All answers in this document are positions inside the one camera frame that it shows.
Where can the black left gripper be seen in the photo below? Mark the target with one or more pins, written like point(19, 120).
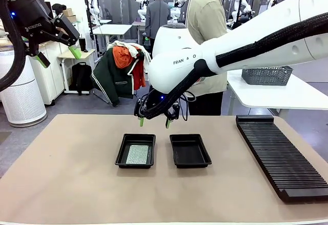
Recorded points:
point(33, 17)

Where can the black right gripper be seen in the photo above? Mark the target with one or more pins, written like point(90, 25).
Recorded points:
point(156, 98)

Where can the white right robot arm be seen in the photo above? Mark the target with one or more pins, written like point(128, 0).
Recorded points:
point(179, 56)

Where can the black plastic ESD tray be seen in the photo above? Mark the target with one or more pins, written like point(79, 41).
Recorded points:
point(189, 153)
point(135, 139)

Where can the small white desk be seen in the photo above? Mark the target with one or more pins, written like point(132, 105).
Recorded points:
point(74, 54)

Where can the white cabinet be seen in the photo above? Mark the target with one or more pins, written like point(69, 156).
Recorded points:
point(51, 68)

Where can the black cup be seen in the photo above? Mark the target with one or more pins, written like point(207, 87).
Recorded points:
point(82, 45)

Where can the small cardboard box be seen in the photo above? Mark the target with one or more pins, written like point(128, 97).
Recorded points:
point(68, 12)
point(71, 19)

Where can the black bag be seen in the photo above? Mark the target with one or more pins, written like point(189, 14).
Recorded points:
point(57, 8)

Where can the black backpack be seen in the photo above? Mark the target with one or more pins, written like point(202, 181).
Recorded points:
point(80, 77)

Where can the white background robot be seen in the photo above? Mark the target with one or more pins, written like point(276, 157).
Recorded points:
point(273, 0)
point(179, 2)
point(241, 4)
point(93, 4)
point(142, 2)

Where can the dark green jacket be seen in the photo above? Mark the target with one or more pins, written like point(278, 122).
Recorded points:
point(112, 81)

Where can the white background table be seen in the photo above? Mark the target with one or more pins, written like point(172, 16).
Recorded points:
point(110, 29)

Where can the white cylindrical air purifier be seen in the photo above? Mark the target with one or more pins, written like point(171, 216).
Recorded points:
point(20, 94)

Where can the orange garment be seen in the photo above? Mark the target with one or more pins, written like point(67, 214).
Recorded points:
point(123, 56)

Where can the white cloth garment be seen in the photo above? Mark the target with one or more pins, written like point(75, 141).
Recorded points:
point(133, 48)

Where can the person in grey coat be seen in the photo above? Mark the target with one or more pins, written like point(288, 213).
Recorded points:
point(156, 15)

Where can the person in beige shirt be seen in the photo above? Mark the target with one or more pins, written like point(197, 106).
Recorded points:
point(205, 17)

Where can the white side table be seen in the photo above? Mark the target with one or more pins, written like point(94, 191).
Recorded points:
point(269, 94)

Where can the grey mesh basket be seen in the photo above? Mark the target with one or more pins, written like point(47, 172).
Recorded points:
point(266, 76)

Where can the black slotted board rack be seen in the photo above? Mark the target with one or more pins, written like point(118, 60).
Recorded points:
point(276, 153)

